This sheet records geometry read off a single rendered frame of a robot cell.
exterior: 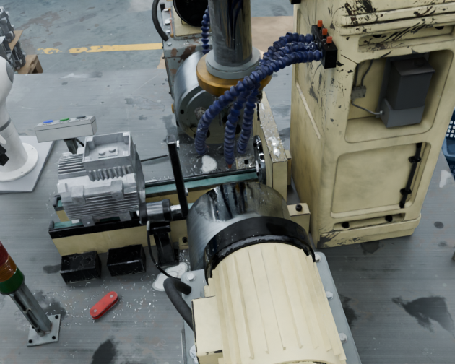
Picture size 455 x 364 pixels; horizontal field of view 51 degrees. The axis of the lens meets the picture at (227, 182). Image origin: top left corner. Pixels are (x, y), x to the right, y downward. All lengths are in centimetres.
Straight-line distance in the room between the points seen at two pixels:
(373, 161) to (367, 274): 34
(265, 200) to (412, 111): 39
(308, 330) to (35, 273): 102
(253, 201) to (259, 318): 44
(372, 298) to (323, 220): 24
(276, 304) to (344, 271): 73
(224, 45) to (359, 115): 37
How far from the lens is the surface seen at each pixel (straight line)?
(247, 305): 68
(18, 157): 181
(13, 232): 166
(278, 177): 119
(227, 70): 109
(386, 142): 117
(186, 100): 145
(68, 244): 146
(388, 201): 135
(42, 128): 154
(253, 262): 71
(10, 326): 145
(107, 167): 126
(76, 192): 128
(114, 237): 143
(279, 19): 396
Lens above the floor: 193
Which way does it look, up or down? 45 degrees down
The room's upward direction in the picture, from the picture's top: 6 degrees counter-clockwise
